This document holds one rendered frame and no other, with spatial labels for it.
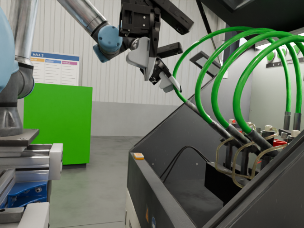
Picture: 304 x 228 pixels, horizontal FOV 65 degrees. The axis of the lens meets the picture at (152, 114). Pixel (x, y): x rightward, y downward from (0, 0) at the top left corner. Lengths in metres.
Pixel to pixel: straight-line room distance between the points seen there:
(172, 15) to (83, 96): 3.37
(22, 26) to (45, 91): 2.86
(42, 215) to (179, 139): 0.73
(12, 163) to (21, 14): 0.50
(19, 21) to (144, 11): 0.55
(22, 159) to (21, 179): 0.06
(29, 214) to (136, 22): 0.39
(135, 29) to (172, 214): 0.38
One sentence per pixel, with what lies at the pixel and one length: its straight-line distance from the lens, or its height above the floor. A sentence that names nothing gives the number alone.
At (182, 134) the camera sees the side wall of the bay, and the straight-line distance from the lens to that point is 1.04.
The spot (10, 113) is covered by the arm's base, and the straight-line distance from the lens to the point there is 0.83.
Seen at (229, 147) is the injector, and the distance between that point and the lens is 0.77.
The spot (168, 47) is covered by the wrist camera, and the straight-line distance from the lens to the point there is 0.87.
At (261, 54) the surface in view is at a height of 1.27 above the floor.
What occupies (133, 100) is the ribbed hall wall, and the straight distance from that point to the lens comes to 7.29.
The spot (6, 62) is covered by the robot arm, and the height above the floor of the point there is 1.20.
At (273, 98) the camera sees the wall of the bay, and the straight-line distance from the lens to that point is 1.07.
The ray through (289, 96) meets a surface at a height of 1.21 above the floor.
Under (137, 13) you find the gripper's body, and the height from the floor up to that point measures 1.35.
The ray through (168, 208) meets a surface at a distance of 0.53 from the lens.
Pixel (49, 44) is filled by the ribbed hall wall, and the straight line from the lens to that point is 7.23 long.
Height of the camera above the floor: 1.17
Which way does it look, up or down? 4 degrees down
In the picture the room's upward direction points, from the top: 4 degrees clockwise
